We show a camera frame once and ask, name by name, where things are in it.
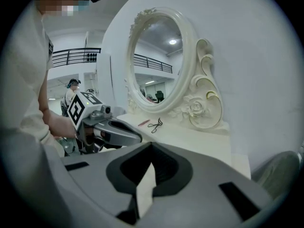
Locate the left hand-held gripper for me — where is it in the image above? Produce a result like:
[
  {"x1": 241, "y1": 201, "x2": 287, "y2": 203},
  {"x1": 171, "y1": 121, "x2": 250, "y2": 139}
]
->
[{"x1": 66, "y1": 91, "x2": 143, "y2": 152}]

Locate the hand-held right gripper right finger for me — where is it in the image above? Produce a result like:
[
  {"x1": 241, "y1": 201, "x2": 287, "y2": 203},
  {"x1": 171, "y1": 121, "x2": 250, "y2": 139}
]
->
[{"x1": 142, "y1": 141, "x2": 281, "y2": 228}]

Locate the grey chair black frame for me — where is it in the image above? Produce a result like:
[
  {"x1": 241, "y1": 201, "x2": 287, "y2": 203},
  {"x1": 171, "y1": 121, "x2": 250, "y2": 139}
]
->
[{"x1": 251, "y1": 150, "x2": 302, "y2": 200}]

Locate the black metal railing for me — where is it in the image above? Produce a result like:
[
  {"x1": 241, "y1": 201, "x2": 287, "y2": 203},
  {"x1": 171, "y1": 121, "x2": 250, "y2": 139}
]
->
[{"x1": 51, "y1": 47, "x2": 102, "y2": 68}]

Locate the person's left hand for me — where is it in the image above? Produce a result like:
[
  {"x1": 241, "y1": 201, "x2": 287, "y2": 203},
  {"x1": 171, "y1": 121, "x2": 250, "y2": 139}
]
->
[{"x1": 84, "y1": 126, "x2": 112, "y2": 147}]

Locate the oval mirror white ornate frame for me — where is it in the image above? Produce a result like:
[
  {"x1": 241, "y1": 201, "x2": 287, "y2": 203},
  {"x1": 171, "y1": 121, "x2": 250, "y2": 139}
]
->
[{"x1": 124, "y1": 7, "x2": 230, "y2": 135}]

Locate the person's left forearm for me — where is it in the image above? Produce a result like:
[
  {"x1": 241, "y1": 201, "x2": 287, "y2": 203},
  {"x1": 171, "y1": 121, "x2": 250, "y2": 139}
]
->
[{"x1": 39, "y1": 79, "x2": 78, "y2": 139}]

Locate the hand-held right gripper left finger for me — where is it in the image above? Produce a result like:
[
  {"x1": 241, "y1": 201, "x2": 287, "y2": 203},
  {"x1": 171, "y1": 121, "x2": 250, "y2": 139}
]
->
[{"x1": 45, "y1": 141, "x2": 153, "y2": 228}]

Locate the black eyelash curler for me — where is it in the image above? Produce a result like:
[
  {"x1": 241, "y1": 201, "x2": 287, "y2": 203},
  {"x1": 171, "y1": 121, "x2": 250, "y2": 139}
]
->
[{"x1": 147, "y1": 117, "x2": 164, "y2": 134}]

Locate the white ornate dressing table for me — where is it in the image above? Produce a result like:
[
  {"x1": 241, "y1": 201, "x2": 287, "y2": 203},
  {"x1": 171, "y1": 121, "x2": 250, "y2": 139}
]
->
[{"x1": 114, "y1": 113, "x2": 252, "y2": 181}]

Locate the person's grey shirt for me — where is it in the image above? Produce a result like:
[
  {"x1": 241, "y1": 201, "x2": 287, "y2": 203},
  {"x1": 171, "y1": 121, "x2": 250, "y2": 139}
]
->
[{"x1": 0, "y1": 0, "x2": 66, "y2": 228}]

